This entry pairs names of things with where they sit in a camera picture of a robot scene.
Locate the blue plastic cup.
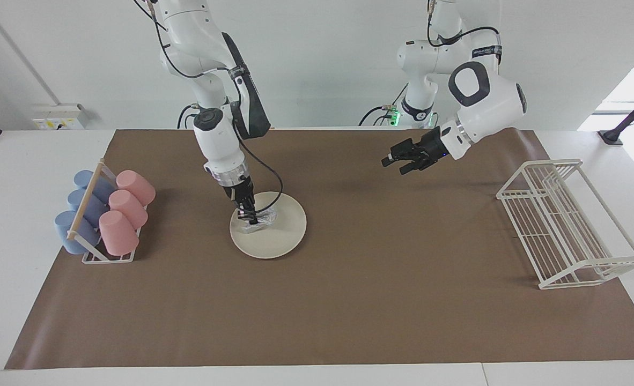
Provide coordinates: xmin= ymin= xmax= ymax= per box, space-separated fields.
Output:
xmin=73 ymin=170 xmax=115 ymax=202
xmin=54 ymin=210 xmax=100 ymax=255
xmin=68 ymin=189 xmax=108 ymax=226

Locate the brown table mat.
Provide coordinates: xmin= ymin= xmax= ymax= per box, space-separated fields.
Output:
xmin=4 ymin=129 xmax=634 ymax=369

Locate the black left base cable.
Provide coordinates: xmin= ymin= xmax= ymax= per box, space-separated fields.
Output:
xmin=358 ymin=83 xmax=410 ymax=127

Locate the pink plastic cup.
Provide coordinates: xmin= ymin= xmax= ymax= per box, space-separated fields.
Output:
xmin=99 ymin=210 xmax=139 ymax=256
xmin=108 ymin=189 xmax=149 ymax=230
xmin=116 ymin=170 xmax=156 ymax=206

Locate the clear plastic bag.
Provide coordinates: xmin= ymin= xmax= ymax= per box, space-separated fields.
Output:
xmin=240 ymin=208 xmax=278 ymax=235

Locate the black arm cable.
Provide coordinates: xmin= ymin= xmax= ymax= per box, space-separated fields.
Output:
xmin=427 ymin=0 xmax=503 ymax=65
xmin=231 ymin=64 xmax=284 ymax=207

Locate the black angled stand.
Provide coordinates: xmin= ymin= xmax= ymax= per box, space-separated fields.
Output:
xmin=598 ymin=87 xmax=634 ymax=146

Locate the white wire dish rack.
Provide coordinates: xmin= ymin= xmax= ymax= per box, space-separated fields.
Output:
xmin=496 ymin=158 xmax=634 ymax=290

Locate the white cup holder rack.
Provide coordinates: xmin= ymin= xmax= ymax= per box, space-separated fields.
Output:
xmin=67 ymin=158 xmax=147 ymax=264

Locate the black base cable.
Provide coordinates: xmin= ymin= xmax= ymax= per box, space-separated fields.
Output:
xmin=358 ymin=83 xmax=410 ymax=127
xmin=177 ymin=104 xmax=200 ymax=129

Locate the white wall outlet box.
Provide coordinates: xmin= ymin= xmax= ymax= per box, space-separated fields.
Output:
xmin=31 ymin=103 xmax=89 ymax=130

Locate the cream round plate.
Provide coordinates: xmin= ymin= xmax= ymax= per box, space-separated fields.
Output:
xmin=230 ymin=191 xmax=307 ymax=259

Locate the black right base cable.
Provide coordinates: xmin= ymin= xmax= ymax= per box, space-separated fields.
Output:
xmin=177 ymin=104 xmax=200 ymax=129

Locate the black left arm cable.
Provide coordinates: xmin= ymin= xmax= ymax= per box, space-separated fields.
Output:
xmin=427 ymin=0 xmax=503 ymax=65

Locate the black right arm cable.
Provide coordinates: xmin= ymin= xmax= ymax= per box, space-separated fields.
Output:
xmin=231 ymin=64 xmax=284 ymax=207

